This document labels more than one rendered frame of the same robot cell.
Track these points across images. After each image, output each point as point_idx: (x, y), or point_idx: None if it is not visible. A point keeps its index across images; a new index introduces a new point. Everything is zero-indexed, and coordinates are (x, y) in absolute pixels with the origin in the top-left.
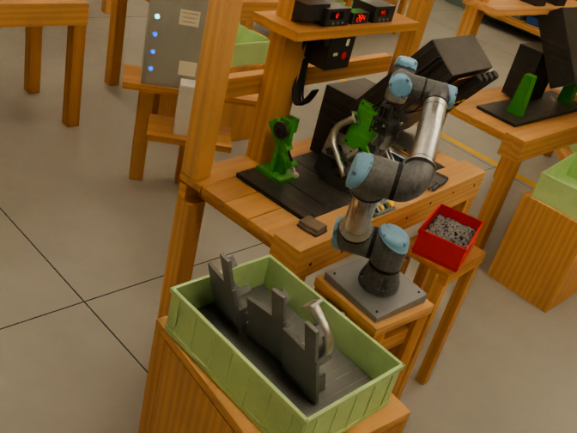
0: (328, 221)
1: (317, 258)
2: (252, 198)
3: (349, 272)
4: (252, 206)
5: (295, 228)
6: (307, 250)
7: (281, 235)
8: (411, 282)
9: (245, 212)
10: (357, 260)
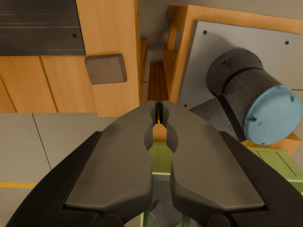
0: (98, 24)
1: (140, 72)
2: (10, 76)
3: (195, 91)
4: (30, 89)
5: (99, 88)
6: (140, 103)
7: (105, 114)
8: (271, 33)
9: (43, 106)
10: (190, 64)
